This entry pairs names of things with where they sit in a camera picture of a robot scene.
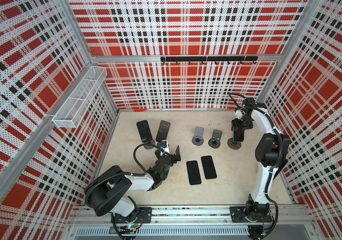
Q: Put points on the white wire mesh basket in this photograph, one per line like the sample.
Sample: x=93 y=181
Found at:
x=87 y=85

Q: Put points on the black hook rail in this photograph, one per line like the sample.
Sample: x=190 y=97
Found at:
x=240 y=59

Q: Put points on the grey phone stand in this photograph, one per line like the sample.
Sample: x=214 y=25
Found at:
x=215 y=140
x=198 y=139

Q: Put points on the far right grey stand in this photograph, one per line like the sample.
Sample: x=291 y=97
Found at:
x=234 y=145

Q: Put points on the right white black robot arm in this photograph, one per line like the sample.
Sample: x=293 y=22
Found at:
x=270 y=153

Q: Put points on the black phone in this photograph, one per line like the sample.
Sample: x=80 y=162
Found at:
x=193 y=173
x=238 y=135
x=144 y=131
x=163 y=131
x=209 y=167

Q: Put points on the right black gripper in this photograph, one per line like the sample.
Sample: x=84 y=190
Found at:
x=236 y=124

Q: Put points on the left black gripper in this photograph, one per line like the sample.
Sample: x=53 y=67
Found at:
x=174 y=159

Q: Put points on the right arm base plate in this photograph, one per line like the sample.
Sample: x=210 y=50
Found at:
x=240 y=215

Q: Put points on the red marker pen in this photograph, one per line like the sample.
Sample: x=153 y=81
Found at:
x=139 y=110

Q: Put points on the far left grey stand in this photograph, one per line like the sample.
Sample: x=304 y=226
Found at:
x=149 y=145

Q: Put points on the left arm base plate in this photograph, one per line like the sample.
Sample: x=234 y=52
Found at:
x=138 y=215

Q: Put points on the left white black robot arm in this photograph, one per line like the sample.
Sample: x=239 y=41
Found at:
x=108 y=192

